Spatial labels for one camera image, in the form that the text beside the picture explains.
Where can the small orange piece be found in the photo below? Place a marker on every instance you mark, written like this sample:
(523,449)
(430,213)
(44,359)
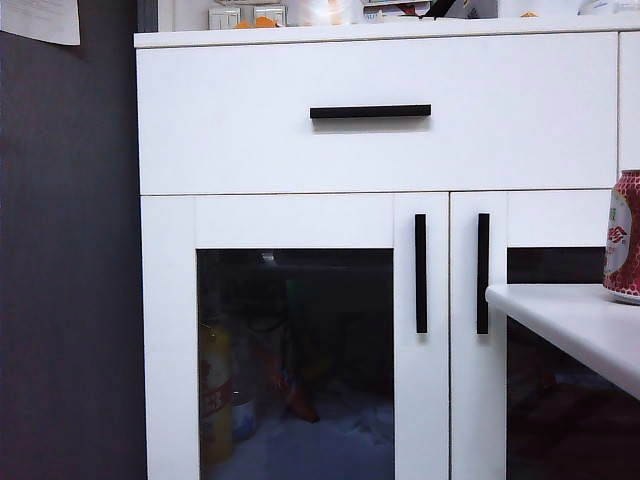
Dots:
(243,24)
(267,21)

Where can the clear bottle blue white label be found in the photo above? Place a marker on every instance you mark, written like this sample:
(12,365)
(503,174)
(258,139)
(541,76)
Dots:
(610,7)

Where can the red white beverage can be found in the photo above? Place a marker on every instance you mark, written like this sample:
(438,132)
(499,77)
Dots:
(625,240)

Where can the white glass-panel cabinet door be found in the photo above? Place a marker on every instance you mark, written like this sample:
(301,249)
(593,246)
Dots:
(170,350)
(467,400)

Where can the black angled stand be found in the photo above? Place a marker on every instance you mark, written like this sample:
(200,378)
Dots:
(437,9)

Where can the white cabinet body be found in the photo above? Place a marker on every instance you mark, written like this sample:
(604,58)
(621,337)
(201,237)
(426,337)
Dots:
(320,36)

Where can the white paper sheet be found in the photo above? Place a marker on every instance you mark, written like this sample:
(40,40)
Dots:
(40,20)

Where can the printed paper box pile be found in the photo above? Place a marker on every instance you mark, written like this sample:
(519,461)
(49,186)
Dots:
(390,15)

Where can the clear pump bottle blue label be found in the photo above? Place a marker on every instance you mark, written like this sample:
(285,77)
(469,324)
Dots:
(245,415)

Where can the yellow detergent bottle green cap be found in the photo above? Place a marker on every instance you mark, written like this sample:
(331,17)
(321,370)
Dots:
(215,390)

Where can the white wall switch panel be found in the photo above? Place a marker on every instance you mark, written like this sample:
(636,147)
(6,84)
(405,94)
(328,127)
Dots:
(222,16)
(270,11)

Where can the orange blue snack packet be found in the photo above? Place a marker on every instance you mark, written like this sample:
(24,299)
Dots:
(300,400)

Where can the translucent white plastic bag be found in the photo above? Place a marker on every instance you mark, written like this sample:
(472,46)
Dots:
(325,12)

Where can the wide white drawer front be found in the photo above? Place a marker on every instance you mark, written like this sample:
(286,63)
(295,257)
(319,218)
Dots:
(225,125)

